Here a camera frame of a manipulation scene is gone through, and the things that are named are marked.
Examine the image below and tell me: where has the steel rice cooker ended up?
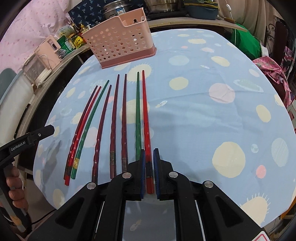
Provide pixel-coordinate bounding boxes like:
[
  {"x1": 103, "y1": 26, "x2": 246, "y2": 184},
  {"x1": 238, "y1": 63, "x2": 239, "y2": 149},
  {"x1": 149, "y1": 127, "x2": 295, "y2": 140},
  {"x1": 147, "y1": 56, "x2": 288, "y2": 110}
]
[{"x1": 103, "y1": 0, "x2": 132, "y2": 19}]

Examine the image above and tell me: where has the white dish drainer box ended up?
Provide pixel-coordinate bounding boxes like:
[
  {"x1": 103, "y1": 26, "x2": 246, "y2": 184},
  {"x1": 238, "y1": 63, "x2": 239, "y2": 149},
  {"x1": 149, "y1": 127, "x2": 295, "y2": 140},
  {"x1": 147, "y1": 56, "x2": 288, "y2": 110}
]
[{"x1": 1, "y1": 68, "x2": 34, "y2": 146}]

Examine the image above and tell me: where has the white blender jug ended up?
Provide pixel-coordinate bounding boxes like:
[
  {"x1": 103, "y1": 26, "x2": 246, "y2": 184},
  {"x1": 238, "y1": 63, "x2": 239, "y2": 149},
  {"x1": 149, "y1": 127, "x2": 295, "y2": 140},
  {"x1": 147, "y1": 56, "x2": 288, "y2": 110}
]
[{"x1": 22, "y1": 53, "x2": 52, "y2": 87}]

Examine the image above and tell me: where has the green chopstick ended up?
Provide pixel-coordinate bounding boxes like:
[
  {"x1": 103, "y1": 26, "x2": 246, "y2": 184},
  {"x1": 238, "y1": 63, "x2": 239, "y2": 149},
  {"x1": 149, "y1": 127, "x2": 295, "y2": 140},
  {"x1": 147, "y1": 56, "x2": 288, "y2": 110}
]
[
  {"x1": 135, "y1": 72, "x2": 142, "y2": 160},
  {"x1": 70, "y1": 79, "x2": 110, "y2": 180}
]

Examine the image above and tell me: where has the pink dotted curtain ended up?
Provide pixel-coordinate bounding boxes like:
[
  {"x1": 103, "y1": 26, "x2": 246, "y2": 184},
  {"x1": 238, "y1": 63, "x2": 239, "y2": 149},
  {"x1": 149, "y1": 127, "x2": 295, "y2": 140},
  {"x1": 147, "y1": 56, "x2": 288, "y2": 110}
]
[{"x1": 1, "y1": 1, "x2": 71, "y2": 73}]

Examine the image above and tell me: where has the green plastic bag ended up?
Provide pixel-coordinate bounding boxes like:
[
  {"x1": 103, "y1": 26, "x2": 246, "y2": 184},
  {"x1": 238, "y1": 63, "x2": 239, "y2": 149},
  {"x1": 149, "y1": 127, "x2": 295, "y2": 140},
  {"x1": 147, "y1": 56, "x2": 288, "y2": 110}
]
[{"x1": 230, "y1": 24, "x2": 262, "y2": 61}]

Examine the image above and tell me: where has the navy leaf-print cloth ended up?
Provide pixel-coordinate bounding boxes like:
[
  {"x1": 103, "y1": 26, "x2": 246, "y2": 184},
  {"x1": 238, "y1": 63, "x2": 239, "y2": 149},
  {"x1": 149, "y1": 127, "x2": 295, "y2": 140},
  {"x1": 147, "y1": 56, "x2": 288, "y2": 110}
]
[{"x1": 68, "y1": 1, "x2": 147, "y2": 27}]

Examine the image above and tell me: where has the person's left hand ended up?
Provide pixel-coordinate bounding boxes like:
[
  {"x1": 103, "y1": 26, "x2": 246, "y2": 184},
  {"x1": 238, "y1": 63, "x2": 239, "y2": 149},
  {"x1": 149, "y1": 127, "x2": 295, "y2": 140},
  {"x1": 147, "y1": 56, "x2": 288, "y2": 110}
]
[{"x1": 6, "y1": 166, "x2": 29, "y2": 212}]

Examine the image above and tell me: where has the green tin can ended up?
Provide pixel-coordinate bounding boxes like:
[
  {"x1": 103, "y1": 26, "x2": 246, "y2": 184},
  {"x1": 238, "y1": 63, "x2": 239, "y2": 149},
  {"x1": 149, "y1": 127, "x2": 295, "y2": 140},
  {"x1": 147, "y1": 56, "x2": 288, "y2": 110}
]
[{"x1": 57, "y1": 35, "x2": 75, "y2": 55}]

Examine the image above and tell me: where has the large stacked steel steamer pot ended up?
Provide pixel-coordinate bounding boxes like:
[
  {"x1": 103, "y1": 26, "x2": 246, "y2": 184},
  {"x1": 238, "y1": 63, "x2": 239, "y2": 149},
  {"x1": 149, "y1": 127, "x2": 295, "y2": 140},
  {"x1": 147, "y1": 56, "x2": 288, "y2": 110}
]
[{"x1": 144, "y1": 0, "x2": 181, "y2": 14}]

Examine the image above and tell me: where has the pink electric kettle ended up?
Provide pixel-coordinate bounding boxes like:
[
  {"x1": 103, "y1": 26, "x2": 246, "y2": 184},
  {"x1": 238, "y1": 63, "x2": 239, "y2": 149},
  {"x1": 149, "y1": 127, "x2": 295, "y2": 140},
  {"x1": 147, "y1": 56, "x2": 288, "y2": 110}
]
[{"x1": 34, "y1": 35, "x2": 61, "y2": 70}]

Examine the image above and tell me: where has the beige hanging curtain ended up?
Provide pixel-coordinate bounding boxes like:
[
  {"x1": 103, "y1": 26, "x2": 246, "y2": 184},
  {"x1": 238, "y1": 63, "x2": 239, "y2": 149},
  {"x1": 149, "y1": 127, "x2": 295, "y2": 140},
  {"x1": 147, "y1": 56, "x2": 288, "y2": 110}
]
[{"x1": 217, "y1": 0, "x2": 282, "y2": 41}]

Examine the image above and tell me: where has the red chopstick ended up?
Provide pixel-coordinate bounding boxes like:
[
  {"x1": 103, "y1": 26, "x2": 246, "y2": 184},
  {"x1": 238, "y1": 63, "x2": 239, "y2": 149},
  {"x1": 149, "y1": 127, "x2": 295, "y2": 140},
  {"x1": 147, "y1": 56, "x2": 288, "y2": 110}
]
[
  {"x1": 64, "y1": 85, "x2": 102, "y2": 186},
  {"x1": 142, "y1": 70, "x2": 154, "y2": 194}
]

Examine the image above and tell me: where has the blue planet-print tablecloth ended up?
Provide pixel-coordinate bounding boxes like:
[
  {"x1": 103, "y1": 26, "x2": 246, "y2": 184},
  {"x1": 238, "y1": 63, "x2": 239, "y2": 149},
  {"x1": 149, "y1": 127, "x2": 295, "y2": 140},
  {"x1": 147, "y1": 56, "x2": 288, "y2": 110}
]
[{"x1": 33, "y1": 29, "x2": 295, "y2": 226}]

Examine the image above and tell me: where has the pink perforated utensil basket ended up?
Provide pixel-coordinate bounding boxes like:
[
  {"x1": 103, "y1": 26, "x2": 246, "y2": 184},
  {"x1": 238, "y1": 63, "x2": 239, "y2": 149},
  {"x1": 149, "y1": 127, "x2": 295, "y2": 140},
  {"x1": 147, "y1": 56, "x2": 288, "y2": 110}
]
[{"x1": 82, "y1": 8, "x2": 157, "y2": 69}]

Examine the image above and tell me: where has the pink floral cloth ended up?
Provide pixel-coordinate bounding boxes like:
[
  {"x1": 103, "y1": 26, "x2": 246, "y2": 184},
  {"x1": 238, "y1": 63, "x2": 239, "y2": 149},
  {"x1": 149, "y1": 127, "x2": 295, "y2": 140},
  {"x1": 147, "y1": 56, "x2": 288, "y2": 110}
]
[{"x1": 252, "y1": 56, "x2": 292, "y2": 108}]

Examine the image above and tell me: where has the yellow snack packet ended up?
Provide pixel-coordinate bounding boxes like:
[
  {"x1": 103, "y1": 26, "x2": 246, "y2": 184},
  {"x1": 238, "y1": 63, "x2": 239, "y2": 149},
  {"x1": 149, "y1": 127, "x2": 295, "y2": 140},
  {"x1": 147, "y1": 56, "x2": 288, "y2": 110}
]
[{"x1": 73, "y1": 36, "x2": 84, "y2": 49}]

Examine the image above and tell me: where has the dark maroon chopstick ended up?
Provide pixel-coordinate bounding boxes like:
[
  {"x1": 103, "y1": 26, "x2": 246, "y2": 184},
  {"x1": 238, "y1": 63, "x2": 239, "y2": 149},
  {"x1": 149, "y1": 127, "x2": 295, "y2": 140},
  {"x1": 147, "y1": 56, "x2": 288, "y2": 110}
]
[
  {"x1": 91, "y1": 85, "x2": 112, "y2": 184},
  {"x1": 121, "y1": 74, "x2": 128, "y2": 172},
  {"x1": 109, "y1": 74, "x2": 120, "y2": 179},
  {"x1": 63, "y1": 85, "x2": 99, "y2": 180}
]

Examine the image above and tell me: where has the blue basin with greens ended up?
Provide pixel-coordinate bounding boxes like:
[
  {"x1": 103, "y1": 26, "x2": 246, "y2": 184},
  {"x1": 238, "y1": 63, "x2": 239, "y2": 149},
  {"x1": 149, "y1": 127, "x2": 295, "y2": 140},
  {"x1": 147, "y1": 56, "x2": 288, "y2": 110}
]
[{"x1": 184, "y1": 0, "x2": 219, "y2": 20}]

